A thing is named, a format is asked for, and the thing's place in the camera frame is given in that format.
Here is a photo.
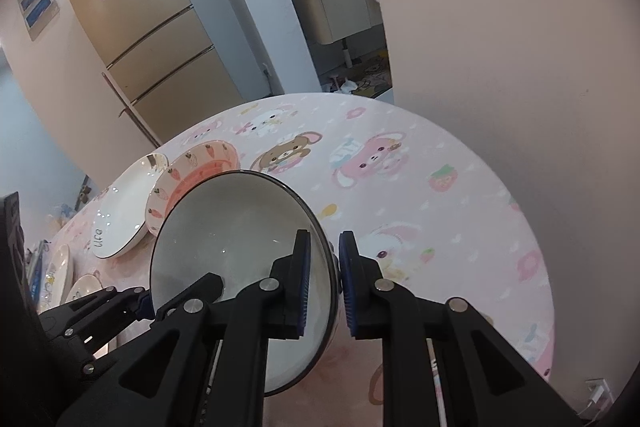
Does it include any white cartoon plate back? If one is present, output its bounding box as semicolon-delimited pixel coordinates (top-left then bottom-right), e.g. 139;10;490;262
65;273;103;303

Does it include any white cartoon plate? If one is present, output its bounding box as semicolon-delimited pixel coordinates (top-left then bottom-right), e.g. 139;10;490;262
40;244;74;312
65;273;103;303

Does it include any white black-rimmed bowl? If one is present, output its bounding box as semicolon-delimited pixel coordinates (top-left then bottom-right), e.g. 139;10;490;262
150;170;340;395

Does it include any white life plate front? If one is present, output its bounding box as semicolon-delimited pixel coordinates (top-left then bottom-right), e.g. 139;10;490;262
90;153;168;260

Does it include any pink carrot bowl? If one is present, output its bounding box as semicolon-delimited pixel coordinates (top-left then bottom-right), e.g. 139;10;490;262
145;140;240;236

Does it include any pink cartoon tablecloth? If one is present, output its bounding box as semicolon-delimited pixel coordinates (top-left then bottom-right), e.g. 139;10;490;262
51;93;554;426

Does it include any bathroom floor mat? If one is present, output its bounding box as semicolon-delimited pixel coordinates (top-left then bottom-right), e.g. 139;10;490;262
347;52;393;98

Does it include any beige three-door refrigerator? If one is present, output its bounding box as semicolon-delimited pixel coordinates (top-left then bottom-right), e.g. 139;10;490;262
70;0;242;141

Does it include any bathroom vanity cabinet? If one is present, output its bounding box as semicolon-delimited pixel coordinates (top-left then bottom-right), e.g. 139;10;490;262
292;0;383;46

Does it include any wall electrical panel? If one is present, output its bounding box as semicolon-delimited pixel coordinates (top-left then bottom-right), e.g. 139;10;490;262
17;0;58;41

